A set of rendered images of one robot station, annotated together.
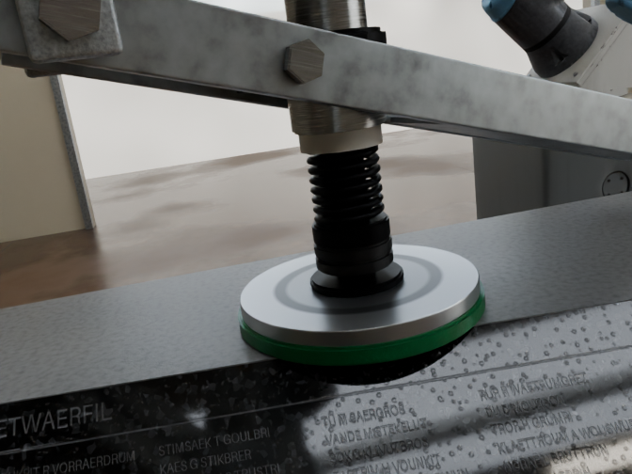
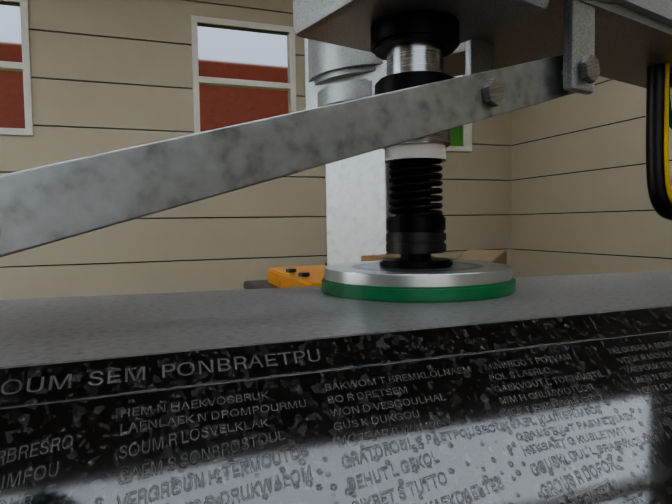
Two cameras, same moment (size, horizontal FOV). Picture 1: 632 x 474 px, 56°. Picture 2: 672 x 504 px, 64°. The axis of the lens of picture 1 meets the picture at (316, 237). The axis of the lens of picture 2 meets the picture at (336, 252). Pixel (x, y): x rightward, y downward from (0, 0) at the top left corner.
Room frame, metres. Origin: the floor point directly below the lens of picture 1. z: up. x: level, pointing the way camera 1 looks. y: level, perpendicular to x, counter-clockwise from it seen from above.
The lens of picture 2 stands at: (1.11, -0.23, 0.90)
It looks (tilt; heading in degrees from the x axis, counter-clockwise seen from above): 3 degrees down; 170
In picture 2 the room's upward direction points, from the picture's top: 1 degrees counter-clockwise
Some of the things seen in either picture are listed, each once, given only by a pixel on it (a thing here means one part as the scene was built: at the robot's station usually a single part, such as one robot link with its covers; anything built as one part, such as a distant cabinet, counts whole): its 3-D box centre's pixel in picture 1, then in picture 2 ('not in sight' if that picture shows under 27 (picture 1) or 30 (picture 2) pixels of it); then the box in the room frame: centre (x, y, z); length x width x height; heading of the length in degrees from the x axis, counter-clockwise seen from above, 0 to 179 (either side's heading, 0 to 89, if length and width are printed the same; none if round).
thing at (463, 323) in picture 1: (357, 290); (416, 274); (0.51, -0.03, 0.84); 0.22 x 0.22 x 0.04
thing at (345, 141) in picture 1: (339, 125); (415, 145); (0.51, -0.03, 0.99); 0.07 x 0.07 x 0.04
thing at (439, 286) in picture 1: (357, 286); (416, 271); (0.51, -0.03, 0.84); 0.21 x 0.21 x 0.01
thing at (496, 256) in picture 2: not in sight; (473, 262); (-0.09, 0.31, 0.80); 0.20 x 0.10 x 0.05; 136
